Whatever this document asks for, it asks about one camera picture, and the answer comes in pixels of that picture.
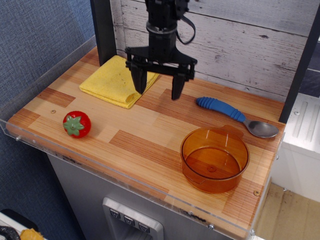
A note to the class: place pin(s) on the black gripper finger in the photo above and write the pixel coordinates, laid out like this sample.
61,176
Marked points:
178,82
139,77

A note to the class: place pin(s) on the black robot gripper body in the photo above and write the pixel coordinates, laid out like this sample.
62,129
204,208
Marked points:
161,54

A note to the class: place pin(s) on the orange transparent plastic container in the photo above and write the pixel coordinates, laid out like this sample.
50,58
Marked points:
214,159

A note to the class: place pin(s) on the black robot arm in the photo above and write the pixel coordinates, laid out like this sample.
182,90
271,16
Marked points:
164,13

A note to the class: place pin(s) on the folded yellow cloth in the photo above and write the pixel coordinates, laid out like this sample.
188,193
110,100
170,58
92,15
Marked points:
112,83

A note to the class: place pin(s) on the red toy strawberry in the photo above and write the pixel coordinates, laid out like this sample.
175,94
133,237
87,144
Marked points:
77,124

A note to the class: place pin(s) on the clear acrylic table guard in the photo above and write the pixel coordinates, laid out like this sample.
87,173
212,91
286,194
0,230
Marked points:
140,146

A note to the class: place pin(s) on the grey cabinet with button panel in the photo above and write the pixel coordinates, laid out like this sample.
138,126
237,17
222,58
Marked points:
106,209

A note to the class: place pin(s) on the white ribbed side unit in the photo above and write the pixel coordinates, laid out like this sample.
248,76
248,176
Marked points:
297,164

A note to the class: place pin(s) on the yellow object bottom left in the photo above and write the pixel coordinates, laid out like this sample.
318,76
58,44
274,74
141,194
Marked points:
31,234

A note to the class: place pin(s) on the black left vertical post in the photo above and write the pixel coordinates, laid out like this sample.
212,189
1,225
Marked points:
103,29

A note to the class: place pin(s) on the black vertical post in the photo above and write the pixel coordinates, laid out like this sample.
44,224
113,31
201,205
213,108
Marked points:
302,68
103,29

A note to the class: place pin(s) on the blue handled metal spoon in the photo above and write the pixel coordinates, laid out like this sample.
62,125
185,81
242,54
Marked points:
257,128

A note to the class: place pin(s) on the black right vertical post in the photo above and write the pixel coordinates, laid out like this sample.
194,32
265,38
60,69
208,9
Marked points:
302,68

